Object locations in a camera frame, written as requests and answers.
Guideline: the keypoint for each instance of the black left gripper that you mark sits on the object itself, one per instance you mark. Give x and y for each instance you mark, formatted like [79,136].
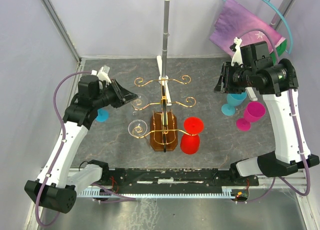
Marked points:
[126,96]

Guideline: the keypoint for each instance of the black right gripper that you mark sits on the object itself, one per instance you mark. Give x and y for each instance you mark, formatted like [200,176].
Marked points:
[225,79]

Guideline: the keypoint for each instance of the clear wine glass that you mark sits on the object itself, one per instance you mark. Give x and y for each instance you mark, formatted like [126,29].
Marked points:
[139,103]
[137,128]

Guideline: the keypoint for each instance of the blue wine glass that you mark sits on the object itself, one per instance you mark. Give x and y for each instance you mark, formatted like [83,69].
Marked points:
[102,115]
[233,100]

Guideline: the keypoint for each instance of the magenta wine glass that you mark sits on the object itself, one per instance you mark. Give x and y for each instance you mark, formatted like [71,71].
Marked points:
[253,112]

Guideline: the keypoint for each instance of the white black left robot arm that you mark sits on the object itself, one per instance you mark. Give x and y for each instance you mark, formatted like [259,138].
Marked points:
[53,189]

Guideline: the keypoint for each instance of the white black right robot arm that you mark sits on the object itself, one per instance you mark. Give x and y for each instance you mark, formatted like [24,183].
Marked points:
[252,66]

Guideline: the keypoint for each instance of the clear wine glass front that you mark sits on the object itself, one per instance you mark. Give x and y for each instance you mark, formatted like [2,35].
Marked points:
[137,128]

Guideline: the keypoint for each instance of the red wine glass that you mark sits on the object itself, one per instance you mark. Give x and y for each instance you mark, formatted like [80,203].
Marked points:
[190,142]

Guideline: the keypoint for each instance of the grey white clothes stand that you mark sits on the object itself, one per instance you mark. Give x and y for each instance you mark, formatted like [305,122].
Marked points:
[162,59]

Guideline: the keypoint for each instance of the purple frozen print cloth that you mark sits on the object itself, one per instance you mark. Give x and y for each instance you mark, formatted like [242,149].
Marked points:
[234,20]

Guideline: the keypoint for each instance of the green cloth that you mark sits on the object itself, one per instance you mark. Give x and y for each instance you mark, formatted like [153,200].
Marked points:
[280,48]

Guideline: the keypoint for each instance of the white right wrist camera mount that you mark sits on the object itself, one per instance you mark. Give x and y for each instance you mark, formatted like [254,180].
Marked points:
[237,56]

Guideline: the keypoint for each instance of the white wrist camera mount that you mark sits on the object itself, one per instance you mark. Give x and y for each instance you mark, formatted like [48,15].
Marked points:
[102,74]
[237,56]

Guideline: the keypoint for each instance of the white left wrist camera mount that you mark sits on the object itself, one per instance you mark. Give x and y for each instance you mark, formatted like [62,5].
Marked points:
[102,74]

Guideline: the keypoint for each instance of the gold wire wine glass rack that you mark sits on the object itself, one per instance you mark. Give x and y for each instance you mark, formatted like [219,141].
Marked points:
[163,128]

